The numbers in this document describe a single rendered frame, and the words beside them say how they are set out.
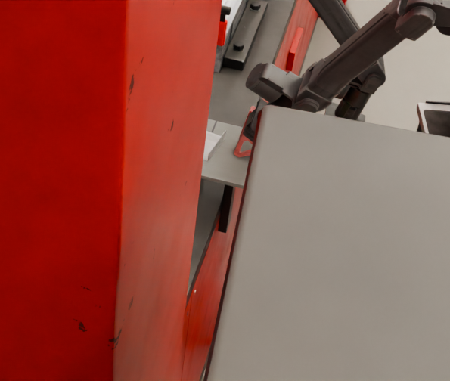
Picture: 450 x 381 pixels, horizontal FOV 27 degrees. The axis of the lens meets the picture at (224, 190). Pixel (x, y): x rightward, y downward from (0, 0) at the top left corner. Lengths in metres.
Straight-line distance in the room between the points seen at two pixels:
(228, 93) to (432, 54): 2.01
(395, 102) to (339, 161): 3.35
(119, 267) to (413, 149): 0.19
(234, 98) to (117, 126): 1.82
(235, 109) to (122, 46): 1.82
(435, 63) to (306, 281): 3.72
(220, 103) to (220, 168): 0.39
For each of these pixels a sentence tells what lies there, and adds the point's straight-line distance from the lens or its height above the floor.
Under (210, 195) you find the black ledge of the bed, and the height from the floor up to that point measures 0.88.
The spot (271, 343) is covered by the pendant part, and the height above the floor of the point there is 1.95.
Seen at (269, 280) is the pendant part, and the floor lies 1.95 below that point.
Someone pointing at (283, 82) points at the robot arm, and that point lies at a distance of 1.81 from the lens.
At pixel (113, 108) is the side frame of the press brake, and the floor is 1.99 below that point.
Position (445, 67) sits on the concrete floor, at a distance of 4.17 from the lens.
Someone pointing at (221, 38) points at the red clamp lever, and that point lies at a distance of 1.99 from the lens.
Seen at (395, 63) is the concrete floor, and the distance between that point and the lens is 4.11.
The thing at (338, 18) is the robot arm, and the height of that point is 1.19.
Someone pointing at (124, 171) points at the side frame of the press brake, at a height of 1.94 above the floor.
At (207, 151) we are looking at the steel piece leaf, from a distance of 1.96.
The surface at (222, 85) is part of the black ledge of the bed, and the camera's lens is 2.35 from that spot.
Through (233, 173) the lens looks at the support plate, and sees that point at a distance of 1.92.
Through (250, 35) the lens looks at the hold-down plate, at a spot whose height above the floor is 0.91.
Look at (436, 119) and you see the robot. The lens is 2.12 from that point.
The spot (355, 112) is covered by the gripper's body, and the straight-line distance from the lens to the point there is 2.26.
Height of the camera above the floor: 2.30
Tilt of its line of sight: 44 degrees down
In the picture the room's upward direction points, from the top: 8 degrees clockwise
